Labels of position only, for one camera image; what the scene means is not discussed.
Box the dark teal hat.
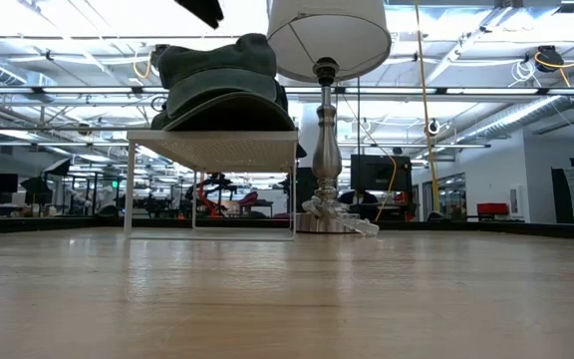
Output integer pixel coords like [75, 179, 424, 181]
[275, 79, 291, 114]

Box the white lamp shade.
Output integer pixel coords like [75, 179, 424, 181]
[265, 0, 393, 84]

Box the white perforated shelf riser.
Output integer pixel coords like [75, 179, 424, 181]
[124, 129, 299, 242]

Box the silver lamp base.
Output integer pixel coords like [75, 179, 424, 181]
[295, 56, 363, 234]

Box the red orange stand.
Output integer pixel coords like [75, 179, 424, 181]
[194, 172, 228, 218]

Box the dark red chair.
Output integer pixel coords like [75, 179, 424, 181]
[236, 190, 274, 218]

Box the black rectangular panel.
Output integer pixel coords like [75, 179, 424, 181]
[294, 167, 318, 213]

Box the black softbox light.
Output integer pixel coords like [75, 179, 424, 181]
[42, 157, 73, 178]
[20, 175, 54, 205]

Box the large black monitor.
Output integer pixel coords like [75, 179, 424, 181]
[350, 154, 413, 193]

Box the red box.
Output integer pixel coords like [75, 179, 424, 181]
[475, 201, 510, 220]

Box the bundled white lamp cord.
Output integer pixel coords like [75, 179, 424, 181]
[301, 194, 381, 238]

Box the thin yellow cable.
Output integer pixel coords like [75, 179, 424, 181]
[341, 94, 399, 223]

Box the yellow hanging power cord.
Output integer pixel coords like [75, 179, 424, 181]
[414, 0, 440, 213]

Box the silver ventilation duct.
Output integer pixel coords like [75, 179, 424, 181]
[458, 64, 574, 146]

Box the ceiling reel with yellow cord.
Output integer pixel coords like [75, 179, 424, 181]
[533, 42, 574, 131]

